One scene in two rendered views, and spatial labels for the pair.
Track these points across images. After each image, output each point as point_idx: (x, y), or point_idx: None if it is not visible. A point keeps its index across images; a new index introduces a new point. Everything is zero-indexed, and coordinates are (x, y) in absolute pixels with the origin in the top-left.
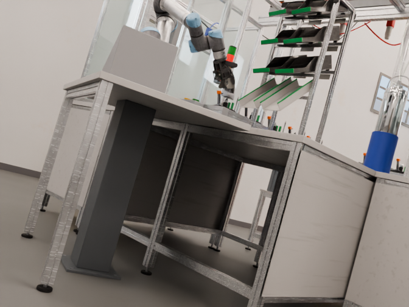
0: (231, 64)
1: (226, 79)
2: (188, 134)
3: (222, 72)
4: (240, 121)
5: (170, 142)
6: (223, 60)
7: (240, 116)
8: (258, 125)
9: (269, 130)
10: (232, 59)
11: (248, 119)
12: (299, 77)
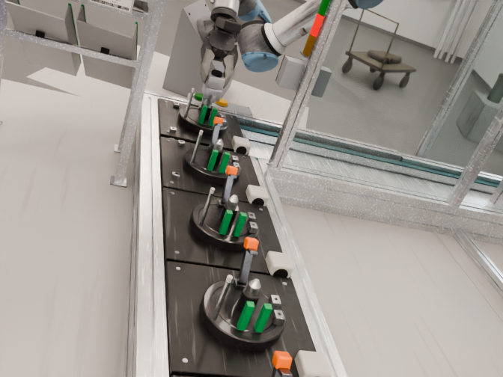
0: (219, 25)
1: (224, 59)
2: None
3: (203, 41)
4: (36, 72)
5: None
6: (210, 18)
7: (141, 111)
8: (140, 140)
9: (1, 78)
10: (313, 24)
11: (141, 122)
12: (109, 4)
